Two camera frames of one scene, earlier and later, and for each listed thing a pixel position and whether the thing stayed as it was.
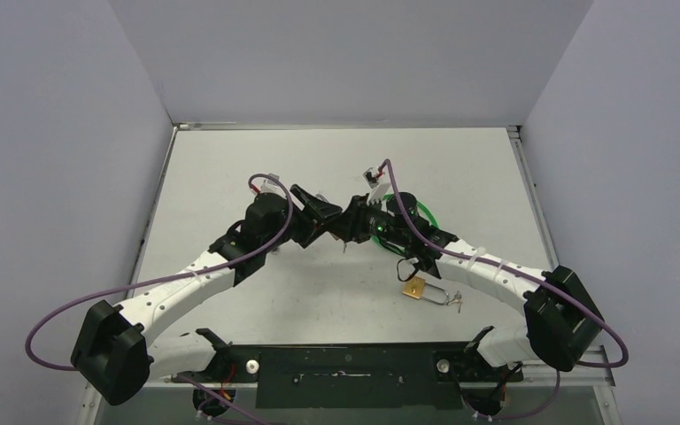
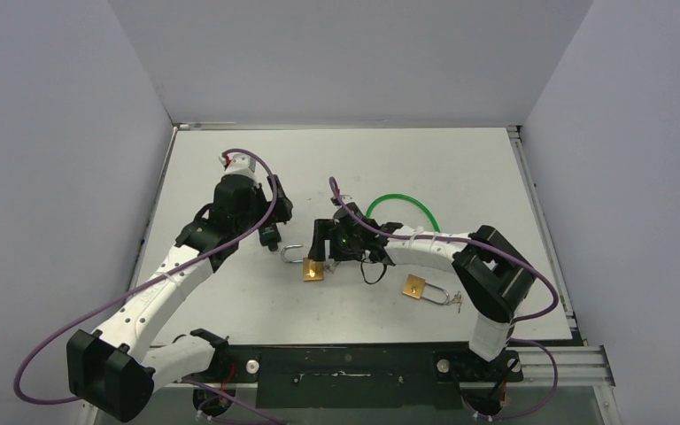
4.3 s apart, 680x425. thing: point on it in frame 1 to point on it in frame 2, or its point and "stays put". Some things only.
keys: x=457 y=300 stays put
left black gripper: x=313 y=211 to x=281 y=210
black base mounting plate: x=357 y=376 stays put
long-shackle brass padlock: x=414 y=286 stays put
